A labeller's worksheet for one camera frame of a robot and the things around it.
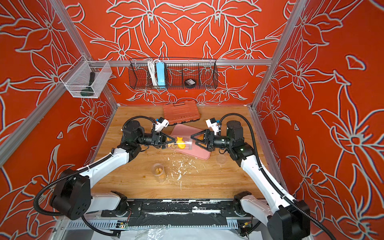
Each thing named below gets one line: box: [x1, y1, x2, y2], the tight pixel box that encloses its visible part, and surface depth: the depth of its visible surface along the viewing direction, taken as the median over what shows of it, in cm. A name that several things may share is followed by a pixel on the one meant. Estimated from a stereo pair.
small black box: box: [185, 78, 196, 89], surface depth 97 cm
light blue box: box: [156, 62, 166, 89], surface depth 92 cm
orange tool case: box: [163, 100, 201, 126], surface depth 110 cm
